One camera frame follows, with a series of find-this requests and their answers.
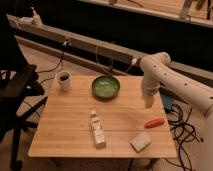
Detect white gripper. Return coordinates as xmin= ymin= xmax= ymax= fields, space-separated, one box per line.
xmin=142 ymin=86 xmax=159 ymax=108

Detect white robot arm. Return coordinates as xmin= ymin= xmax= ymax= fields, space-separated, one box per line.
xmin=139 ymin=52 xmax=213 ymax=171

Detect blue box on floor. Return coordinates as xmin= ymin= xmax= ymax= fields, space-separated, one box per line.
xmin=161 ymin=94 xmax=172 ymax=111

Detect orange carrot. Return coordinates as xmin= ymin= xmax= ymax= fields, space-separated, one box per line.
xmin=144 ymin=118 xmax=165 ymax=128

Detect green bowl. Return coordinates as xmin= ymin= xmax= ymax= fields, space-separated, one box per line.
xmin=92 ymin=75 xmax=120 ymax=99

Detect white sponge block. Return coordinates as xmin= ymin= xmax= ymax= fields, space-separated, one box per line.
xmin=130 ymin=132 xmax=151 ymax=152

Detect white plastic bottle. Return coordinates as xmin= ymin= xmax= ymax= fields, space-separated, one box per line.
xmin=90 ymin=110 xmax=106 ymax=148

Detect wooden table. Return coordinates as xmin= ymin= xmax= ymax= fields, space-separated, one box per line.
xmin=28 ymin=76 xmax=177 ymax=158

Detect white mug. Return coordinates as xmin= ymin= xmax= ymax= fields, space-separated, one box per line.
xmin=56 ymin=71 xmax=71 ymax=91

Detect black office chair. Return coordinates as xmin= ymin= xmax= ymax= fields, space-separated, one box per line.
xmin=0 ymin=11 xmax=47 ymax=171

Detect white spray bottle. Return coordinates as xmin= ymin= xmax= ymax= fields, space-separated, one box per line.
xmin=31 ymin=7 xmax=43 ymax=27

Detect white hanging cable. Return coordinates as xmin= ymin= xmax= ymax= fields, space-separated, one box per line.
xmin=94 ymin=42 xmax=139 ymax=76

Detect black floor cables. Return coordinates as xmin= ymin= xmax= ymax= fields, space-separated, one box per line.
xmin=165 ymin=103 xmax=206 ymax=171

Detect black cable with plug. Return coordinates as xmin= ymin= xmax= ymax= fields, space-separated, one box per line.
xmin=35 ymin=39 xmax=72 ymax=84

